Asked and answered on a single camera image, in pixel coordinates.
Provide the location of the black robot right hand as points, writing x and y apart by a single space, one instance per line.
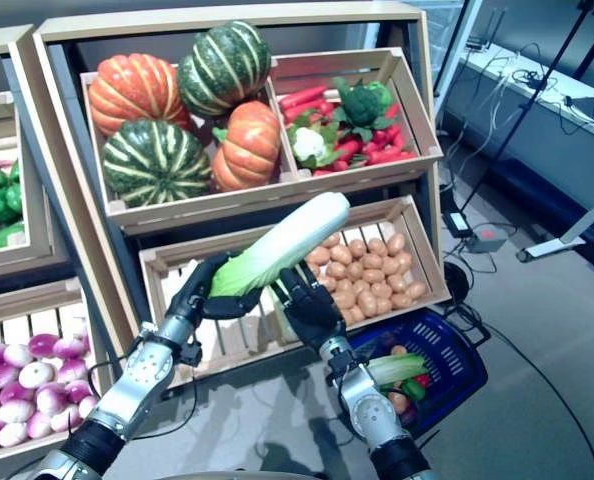
317 315

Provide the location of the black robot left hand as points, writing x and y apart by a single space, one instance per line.
187 300

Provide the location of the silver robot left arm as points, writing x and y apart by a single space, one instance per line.
137 380

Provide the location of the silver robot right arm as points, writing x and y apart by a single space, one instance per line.
372 415

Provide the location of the blue plastic shopping basket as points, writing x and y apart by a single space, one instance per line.
447 350

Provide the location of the tan potato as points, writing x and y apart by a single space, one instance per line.
377 246
416 289
396 243
384 299
346 300
398 401
357 247
369 302
333 241
401 300
358 314
398 349

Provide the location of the wooden pumpkin crate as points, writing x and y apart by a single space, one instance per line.
202 210

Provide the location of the red bell pepper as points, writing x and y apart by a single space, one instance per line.
423 380

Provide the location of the wooden potato crate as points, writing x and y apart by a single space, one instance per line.
424 240

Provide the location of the purple eggplant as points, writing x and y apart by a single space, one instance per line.
411 412

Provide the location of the green striped pumpkin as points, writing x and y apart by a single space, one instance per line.
157 162
224 67

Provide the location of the black round stand base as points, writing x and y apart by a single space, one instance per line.
456 282

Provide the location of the wooden carrot crate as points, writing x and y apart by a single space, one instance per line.
372 172

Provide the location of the small orange striped pumpkin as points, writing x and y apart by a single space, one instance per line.
247 147

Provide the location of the wooden onion crate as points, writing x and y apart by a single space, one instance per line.
2 40
22 300

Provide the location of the black power adapter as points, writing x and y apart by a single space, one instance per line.
457 225

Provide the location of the red carrot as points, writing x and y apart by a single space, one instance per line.
307 111
349 149
392 156
387 135
303 96

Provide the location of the white cauliflower with leaves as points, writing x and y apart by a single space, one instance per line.
309 144

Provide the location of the wooden pepper crate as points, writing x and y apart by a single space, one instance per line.
34 215

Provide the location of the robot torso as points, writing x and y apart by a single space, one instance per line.
237 476

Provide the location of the grey box red button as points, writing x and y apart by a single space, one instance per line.
486 239

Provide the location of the large orange striped pumpkin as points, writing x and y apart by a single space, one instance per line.
137 95

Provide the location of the green broccoli head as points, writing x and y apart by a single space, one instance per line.
364 105

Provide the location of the white desk leg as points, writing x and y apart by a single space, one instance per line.
552 247

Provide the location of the white long desk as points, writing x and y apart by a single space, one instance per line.
497 80

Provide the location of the black light stand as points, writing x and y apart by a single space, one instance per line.
529 101

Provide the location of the black wifi router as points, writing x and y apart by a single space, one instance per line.
477 44

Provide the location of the wooden shelf frame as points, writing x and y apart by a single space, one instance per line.
227 17

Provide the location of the white metal post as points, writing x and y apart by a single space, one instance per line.
457 55

